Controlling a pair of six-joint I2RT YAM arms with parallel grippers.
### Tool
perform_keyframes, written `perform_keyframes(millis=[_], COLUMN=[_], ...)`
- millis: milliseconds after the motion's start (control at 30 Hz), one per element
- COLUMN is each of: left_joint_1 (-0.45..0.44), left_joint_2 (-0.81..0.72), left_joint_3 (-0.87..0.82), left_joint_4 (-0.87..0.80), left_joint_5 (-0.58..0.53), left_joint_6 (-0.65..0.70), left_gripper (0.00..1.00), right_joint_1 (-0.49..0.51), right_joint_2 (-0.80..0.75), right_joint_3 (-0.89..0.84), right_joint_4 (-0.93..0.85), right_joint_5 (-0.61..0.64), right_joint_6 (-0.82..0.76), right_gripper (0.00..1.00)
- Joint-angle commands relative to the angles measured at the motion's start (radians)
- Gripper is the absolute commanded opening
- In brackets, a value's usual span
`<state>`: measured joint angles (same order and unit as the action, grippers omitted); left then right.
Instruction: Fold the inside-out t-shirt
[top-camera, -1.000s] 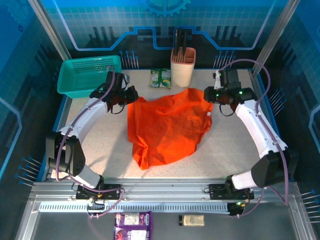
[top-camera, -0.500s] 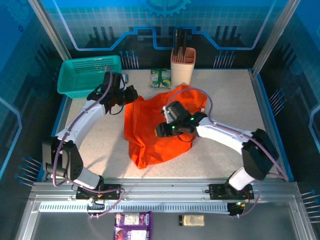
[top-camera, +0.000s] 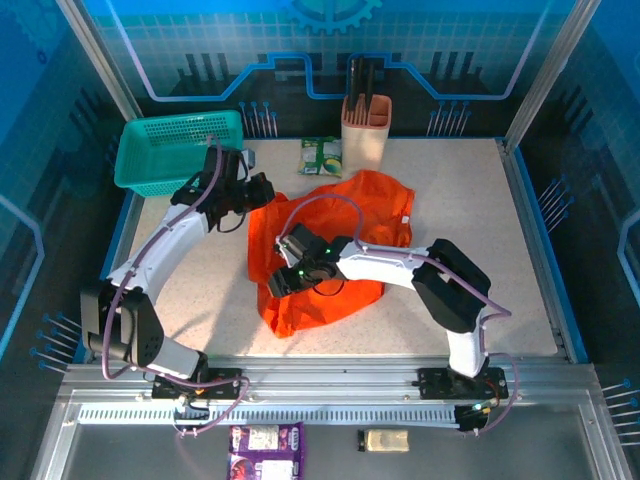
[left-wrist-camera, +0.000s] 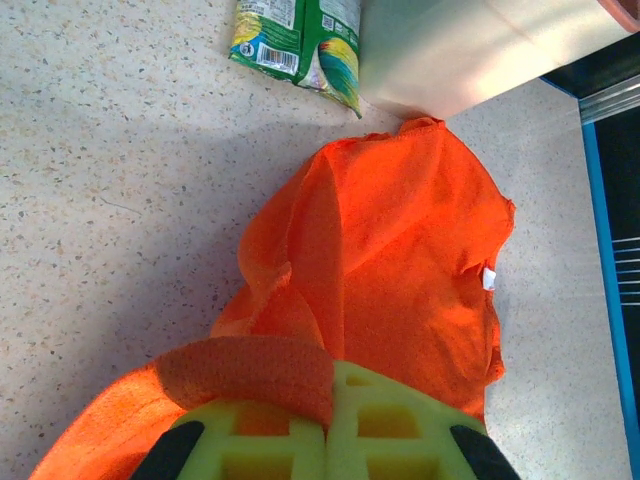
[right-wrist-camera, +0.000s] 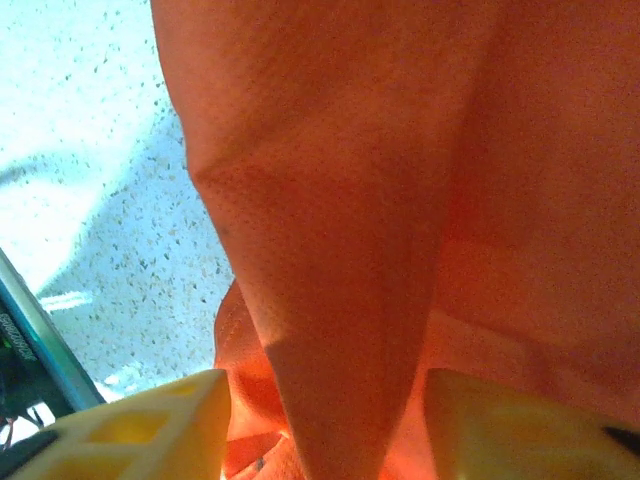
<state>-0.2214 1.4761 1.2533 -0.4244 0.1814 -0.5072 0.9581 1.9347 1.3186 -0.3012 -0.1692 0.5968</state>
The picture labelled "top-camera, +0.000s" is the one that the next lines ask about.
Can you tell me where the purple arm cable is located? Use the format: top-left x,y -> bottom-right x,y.
277,192 -> 525,437
101,133 -> 251,440

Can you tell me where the white slotted cable duct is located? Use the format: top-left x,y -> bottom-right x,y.
77,404 -> 461,427

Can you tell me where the orange t-shirt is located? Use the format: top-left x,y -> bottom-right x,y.
247,169 -> 417,340

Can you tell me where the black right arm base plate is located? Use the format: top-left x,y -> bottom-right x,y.
417,367 -> 510,401

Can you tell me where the beige wrapped bar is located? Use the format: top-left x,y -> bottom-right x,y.
357,428 -> 410,454

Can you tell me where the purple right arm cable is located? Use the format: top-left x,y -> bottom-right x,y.
277,192 -> 525,437

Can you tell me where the beige knife block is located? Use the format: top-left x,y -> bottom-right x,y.
340,93 -> 393,172

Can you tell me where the black knife handle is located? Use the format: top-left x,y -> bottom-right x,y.
348,57 -> 365,112
364,60 -> 377,109

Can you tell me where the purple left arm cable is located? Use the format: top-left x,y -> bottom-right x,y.
101,133 -> 251,440

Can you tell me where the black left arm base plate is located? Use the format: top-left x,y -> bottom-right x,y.
151,367 -> 245,401

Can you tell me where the green snack packet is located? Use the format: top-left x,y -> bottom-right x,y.
298,136 -> 345,179

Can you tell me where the purple snack packet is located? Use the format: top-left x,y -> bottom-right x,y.
227,422 -> 306,480

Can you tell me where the blue table edge strip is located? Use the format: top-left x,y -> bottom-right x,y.
73,189 -> 136,364

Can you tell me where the teal plastic basket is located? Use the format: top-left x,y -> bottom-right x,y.
113,109 -> 245,198

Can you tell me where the aluminium cell frame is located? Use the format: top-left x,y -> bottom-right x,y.
29,0 -> 636,480

